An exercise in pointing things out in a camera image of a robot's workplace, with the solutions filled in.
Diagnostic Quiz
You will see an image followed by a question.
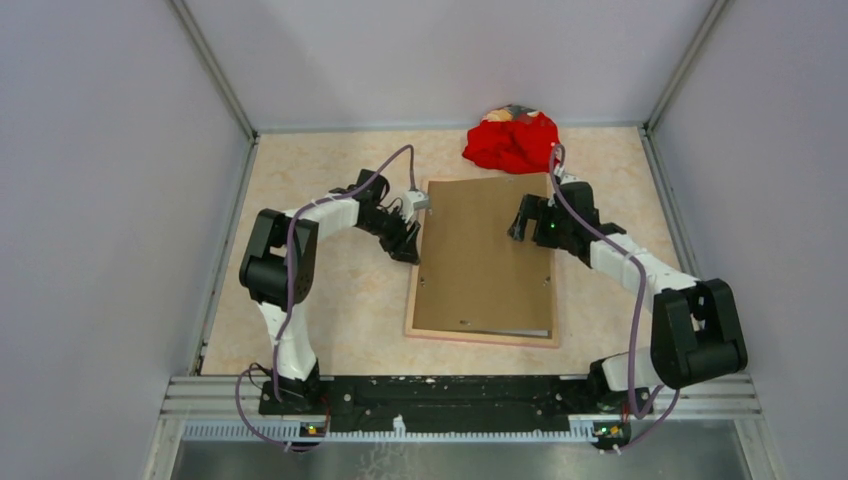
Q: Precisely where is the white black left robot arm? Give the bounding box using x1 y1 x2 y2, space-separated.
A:
239 169 430 414

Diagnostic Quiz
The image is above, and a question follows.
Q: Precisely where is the red crumpled cloth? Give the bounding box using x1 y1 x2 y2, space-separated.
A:
462 104 560 175

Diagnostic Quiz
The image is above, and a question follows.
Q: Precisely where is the aluminium front rail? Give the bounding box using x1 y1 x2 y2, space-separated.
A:
145 374 785 479

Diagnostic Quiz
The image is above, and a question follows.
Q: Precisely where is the pink photo frame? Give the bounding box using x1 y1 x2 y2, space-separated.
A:
404 173 562 350

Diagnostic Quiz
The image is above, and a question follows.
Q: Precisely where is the brown backing board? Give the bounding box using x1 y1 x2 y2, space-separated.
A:
411 174 556 334

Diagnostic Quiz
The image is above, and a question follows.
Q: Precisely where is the seascape photo print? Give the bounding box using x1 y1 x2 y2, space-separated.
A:
471 329 552 338

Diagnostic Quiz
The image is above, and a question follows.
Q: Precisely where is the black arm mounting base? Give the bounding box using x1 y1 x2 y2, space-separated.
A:
258 375 628 434

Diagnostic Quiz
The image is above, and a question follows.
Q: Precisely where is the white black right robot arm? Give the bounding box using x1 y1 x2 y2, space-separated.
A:
508 176 748 412

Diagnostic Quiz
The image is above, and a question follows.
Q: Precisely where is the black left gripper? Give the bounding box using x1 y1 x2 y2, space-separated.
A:
358 204 421 265

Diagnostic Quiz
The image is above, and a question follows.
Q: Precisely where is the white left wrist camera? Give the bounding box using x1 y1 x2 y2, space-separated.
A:
401 189 430 222

